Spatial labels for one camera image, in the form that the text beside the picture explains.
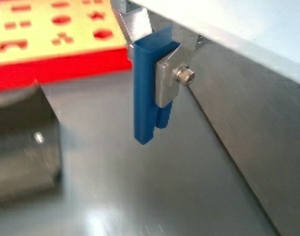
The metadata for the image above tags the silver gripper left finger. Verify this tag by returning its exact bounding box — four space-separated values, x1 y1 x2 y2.
110 0 152 61

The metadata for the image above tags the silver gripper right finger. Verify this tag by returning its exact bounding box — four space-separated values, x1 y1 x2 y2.
156 24 200 108

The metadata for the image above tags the blue square-circle peg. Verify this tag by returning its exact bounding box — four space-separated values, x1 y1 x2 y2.
134 27 180 145

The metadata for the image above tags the red shape-sorter board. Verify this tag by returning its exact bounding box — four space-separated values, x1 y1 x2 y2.
0 0 132 90

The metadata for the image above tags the black curved stand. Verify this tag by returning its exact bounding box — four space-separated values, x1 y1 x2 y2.
0 84 62 204

